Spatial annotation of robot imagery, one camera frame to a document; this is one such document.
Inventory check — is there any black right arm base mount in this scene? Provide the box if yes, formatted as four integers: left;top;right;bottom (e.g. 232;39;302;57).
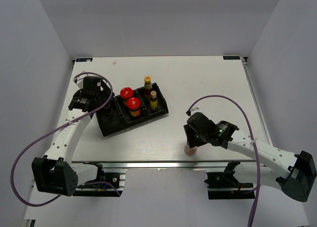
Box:
204;161;255;200

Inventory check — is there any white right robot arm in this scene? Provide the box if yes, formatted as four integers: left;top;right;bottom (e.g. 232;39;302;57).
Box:
184;112;317;202

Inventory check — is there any aluminium table edge rail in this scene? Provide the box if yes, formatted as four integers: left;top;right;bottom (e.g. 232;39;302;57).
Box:
71;160;261;170

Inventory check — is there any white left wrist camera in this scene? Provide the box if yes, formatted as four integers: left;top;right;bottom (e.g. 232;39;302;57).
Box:
73;77;84;89

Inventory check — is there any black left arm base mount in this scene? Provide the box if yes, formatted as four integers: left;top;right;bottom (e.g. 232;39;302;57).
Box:
71;162;126;197

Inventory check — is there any blue left corner sticker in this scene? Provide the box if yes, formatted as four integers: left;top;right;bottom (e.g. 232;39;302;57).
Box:
75;57;93;62

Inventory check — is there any black-lid pepper jar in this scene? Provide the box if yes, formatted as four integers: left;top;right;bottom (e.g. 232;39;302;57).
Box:
105;107;113;115

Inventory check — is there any red-lid sauce jar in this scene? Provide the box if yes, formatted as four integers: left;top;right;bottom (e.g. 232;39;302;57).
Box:
127;97;141;117
120;87;134;106

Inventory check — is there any black three-compartment tray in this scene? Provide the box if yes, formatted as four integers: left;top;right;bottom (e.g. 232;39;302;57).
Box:
96;83;169;137

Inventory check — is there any blue right corner sticker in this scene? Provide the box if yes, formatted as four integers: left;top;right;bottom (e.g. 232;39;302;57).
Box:
223;56;240;60

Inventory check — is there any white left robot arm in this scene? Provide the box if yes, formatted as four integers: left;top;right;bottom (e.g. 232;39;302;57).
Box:
32;74;113;196

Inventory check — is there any beige-cap small yellow bottle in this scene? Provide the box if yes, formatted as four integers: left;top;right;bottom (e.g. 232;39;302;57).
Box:
150;90;158;111

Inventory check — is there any yellow-cap tall sauce bottle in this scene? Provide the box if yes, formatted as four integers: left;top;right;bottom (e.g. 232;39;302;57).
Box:
144;76;153;97

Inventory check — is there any pink-lid spice bottle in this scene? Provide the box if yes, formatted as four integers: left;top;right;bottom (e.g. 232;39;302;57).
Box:
184;146;197;156

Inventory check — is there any blue corner sticker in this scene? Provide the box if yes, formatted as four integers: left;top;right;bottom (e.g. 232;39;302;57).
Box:
75;57;93;62
223;56;240;60

